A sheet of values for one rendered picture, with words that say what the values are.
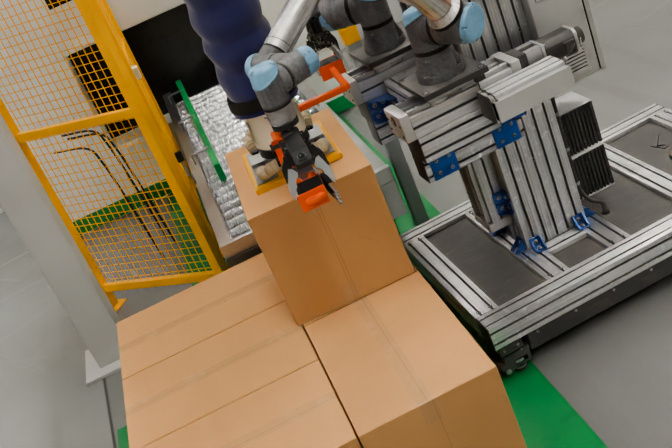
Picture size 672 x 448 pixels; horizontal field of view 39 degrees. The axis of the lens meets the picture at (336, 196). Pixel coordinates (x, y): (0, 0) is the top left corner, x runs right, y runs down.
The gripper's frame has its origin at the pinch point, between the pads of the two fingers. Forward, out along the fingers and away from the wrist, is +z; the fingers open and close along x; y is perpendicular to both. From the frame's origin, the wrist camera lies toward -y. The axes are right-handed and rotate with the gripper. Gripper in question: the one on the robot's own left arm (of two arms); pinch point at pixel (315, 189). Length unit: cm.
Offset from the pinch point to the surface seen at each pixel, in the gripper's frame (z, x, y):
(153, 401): 53, 70, 26
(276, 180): 11.4, 7.9, 44.1
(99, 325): 87, 105, 158
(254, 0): -39, -8, 55
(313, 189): -2.1, 0.5, -3.9
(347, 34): 11, -44, 152
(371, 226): 32.1, -12.3, 29.8
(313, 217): 21.3, 2.6, 29.9
